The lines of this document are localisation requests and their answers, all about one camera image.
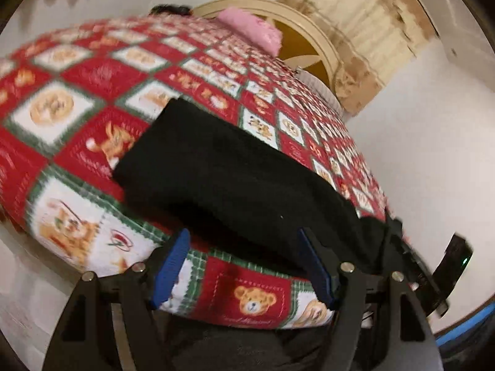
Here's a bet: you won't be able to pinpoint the red teddy bear bedspread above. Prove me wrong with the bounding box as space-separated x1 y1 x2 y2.
1 14 387 329

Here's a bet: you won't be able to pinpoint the black item on bed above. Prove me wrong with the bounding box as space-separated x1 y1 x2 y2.
149 4 192 17

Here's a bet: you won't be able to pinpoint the black pants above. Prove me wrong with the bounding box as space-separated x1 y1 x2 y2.
112 99 389 277

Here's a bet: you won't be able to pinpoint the right beige curtain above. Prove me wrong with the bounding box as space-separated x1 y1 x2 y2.
278 0 437 115

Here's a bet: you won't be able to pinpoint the striped pillow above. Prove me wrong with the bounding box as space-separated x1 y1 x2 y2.
295 68 344 117

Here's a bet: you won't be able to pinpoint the cream wooden headboard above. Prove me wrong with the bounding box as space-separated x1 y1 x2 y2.
193 0 342 91

